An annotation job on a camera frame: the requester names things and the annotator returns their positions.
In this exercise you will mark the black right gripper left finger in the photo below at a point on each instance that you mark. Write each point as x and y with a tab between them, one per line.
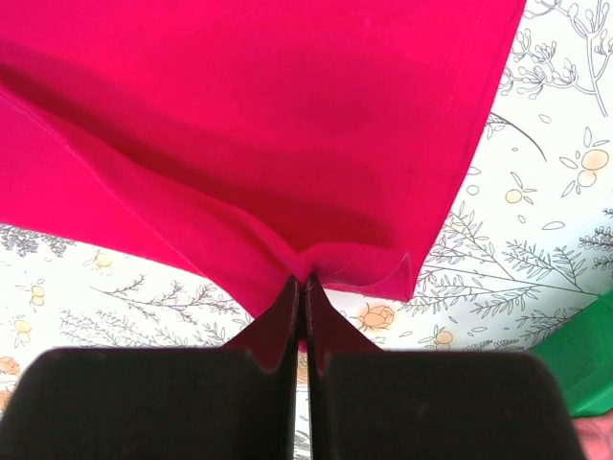
231	402

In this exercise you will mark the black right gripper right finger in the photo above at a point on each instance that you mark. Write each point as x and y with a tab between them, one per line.
368	403

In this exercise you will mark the green plastic bin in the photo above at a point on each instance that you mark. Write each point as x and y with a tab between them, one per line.
579	355

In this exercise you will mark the floral patterned tablecloth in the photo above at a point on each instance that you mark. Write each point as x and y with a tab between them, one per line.
525	246

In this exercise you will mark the magenta t-shirt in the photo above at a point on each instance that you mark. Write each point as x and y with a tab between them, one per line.
247	141

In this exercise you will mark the dusty pink crumpled t-shirt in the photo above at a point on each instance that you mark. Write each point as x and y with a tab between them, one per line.
595	436

